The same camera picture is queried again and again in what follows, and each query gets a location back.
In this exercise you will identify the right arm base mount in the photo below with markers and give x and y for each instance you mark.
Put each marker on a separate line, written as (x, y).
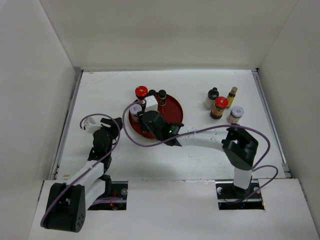
(230, 197)

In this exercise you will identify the red round lacquer tray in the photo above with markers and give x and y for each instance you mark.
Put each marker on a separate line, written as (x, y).
(172, 112)

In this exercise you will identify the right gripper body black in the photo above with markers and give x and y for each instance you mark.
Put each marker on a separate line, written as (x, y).
(144, 127)

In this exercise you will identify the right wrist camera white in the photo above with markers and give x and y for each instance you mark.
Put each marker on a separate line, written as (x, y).
(151, 104)

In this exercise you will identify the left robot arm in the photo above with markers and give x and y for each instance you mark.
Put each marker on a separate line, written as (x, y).
(69, 201)

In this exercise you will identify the white-lid pink jar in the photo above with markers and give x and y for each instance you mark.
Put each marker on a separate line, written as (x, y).
(235, 115)

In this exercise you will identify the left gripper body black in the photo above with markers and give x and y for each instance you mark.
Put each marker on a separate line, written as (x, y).
(113, 130)

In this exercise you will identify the red-lid amber sauce bottle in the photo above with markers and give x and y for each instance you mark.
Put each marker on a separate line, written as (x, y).
(220, 104)

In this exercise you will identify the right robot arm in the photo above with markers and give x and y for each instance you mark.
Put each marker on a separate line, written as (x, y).
(239, 146)

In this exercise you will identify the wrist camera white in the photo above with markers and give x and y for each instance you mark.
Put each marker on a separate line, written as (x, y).
(89, 125)
(151, 104)

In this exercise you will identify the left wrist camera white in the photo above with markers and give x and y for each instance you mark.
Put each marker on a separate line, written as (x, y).
(89, 125)

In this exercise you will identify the gold-cap yellow oil bottle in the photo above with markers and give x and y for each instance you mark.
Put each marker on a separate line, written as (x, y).
(231, 95)

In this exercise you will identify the large red-lid sauce jar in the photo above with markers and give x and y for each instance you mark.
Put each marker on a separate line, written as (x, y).
(141, 92)

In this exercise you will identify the small black-cap spice bottle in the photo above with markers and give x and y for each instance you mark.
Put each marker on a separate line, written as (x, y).
(152, 92)

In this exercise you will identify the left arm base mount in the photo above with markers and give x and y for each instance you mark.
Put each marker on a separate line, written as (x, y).
(114, 198)

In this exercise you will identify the black-cap white bottle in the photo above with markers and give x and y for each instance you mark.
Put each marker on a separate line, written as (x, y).
(211, 97)

